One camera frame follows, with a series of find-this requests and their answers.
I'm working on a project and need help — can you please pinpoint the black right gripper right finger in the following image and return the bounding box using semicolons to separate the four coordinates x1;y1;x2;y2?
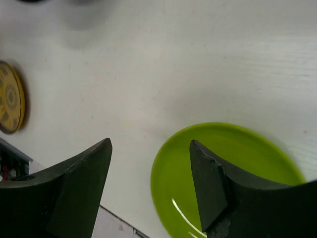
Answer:
189;140;228;233

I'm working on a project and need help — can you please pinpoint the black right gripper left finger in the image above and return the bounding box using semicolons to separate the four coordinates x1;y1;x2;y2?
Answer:
46;138;112;238

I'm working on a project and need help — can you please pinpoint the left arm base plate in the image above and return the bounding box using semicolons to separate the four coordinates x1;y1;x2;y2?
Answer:
0;138;33;182

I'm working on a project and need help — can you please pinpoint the small yellow patterned plate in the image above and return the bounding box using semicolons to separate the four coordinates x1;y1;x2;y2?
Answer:
0;61;26;134

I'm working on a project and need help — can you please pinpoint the lime green plate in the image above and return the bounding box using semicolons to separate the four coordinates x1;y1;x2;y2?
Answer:
151;122;305;238

